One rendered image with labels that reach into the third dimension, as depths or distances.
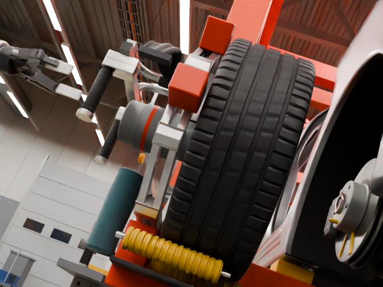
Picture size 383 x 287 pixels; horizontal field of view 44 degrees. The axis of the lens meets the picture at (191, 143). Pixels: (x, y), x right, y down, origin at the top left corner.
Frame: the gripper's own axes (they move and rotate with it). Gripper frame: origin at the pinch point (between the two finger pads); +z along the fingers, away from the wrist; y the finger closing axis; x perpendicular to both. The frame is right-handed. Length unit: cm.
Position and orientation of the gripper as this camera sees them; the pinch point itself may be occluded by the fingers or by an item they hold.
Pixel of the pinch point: (72, 82)
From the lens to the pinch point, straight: 131.3
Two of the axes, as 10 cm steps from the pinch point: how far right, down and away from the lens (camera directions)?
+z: 9.4, 3.3, -0.8
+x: 3.4, -8.6, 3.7
